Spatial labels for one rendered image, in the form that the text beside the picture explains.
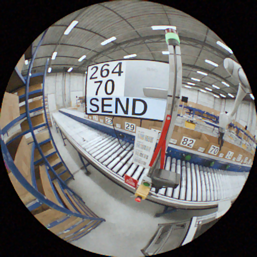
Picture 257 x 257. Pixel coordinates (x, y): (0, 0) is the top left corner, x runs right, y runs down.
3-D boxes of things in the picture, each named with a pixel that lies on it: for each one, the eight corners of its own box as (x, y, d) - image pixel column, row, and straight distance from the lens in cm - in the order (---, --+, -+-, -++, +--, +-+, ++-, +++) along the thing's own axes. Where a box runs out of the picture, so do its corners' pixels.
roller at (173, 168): (163, 199, 73) (165, 197, 69) (171, 159, 104) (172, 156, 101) (168, 200, 74) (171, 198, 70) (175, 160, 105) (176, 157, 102)
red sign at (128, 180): (124, 182, 62) (124, 174, 51) (124, 181, 62) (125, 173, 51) (143, 192, 60) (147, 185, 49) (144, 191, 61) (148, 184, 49)
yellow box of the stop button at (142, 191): (132, 197, 57) (134, 194, 50) (138, 187, 60) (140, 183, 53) (153, 206, 58) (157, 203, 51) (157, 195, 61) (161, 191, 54)
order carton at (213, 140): (203, 153, 113) (209, 142, 107) (198, 142, 136) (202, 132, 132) (222, 158, 138) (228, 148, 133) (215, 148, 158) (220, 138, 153)
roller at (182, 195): (177, 202, 77) (180, 200, 73) (180, 162, 108) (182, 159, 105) (181, 203, 80) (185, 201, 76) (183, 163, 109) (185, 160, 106)
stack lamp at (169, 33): (164, 36, 34) (163, 28, 39) (166, 45, 38) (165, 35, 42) (179, 38, 34) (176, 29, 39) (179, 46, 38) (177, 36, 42)
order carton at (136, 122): (122, 129, 113) (122, 119, 107) (131, 124, 136) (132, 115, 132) (146, 137, 98) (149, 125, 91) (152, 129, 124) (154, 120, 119)
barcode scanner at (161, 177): (172, 195, 42) (180, 183, 33) (148, 188, 41) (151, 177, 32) (174, 183, 45) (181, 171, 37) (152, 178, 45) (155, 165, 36)
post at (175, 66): (133, 193, 72) (155, 44, 32) (135, 188, 74) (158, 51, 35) (146, 199, 72) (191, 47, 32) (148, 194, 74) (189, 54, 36)
